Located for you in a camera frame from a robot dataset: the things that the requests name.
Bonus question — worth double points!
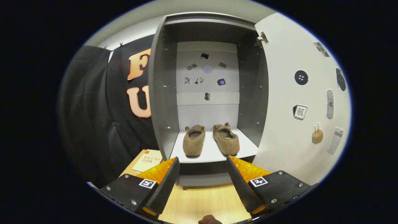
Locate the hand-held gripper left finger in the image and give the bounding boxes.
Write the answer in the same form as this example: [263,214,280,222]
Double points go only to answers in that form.
[99,156,181,218]

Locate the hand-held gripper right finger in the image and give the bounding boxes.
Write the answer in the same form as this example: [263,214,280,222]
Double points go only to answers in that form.
[226,156,312,217]

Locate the brown fuzzy slipper shoe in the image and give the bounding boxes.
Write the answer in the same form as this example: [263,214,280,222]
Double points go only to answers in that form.
[213,122,240,156]
[183,125,206,156]

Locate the dark grey shoe cabinet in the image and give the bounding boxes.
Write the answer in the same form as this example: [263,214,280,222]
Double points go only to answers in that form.
[148,12,269,190]

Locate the white cabinet shelf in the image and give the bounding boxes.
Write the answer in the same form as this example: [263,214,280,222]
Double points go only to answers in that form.
[169,128,259,164]

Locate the metal door hinge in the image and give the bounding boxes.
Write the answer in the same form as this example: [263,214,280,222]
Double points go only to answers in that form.
[256,31,269,48]

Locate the beige cover book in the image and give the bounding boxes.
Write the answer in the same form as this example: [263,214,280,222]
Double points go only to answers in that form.
[132,149,163,173]

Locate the black backdrop cloth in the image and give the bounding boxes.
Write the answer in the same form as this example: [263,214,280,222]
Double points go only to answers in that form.
[59,34,160,189]

